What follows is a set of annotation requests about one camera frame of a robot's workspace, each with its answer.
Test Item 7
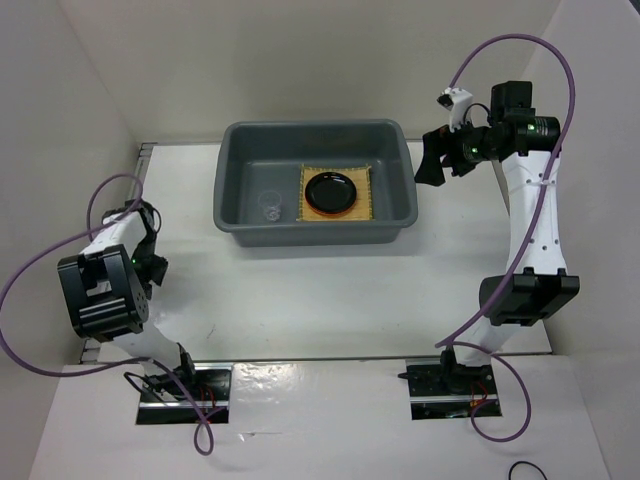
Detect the aluminium table edge rail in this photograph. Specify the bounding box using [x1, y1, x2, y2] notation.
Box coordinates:
[79, 142, 156, 365]

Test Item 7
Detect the orange plastic plate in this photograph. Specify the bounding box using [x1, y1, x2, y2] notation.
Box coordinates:
[303, 172, 360, 217]

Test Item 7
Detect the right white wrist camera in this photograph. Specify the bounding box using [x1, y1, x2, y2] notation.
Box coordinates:
[437, 87, 474, 132]

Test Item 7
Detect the black round plate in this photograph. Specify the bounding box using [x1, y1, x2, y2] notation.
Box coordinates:
[304, 172, 359, 214]

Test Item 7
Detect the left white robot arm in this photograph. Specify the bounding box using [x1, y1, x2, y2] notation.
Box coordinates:
[57, 201, 199, 400]

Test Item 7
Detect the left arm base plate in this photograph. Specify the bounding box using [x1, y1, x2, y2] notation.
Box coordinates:
[123, 363, 233, 425]

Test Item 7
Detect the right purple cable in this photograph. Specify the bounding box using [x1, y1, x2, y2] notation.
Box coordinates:
[433, 33, 576, 444]

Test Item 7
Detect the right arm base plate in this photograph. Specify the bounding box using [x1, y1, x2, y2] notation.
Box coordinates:
[398, 357, 502, 421]

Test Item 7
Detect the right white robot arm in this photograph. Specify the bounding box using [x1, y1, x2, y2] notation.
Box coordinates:
[406, 81, 580, 394]

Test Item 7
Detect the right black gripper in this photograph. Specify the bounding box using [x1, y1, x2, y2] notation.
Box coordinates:
[414, 113, 499, 185]

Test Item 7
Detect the square bamboo mat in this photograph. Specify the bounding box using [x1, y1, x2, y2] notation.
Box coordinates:
[297, 165, 374, 222]

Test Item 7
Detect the clear glass cup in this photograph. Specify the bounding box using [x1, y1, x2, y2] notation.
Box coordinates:
[258, 190, 282, 222]

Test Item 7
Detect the black cable loop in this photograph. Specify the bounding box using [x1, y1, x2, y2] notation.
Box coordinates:
[509, 460, 547, 480]

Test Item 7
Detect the grey plastic bin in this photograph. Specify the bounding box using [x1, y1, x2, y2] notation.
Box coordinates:
[213, 119, 418, 247]

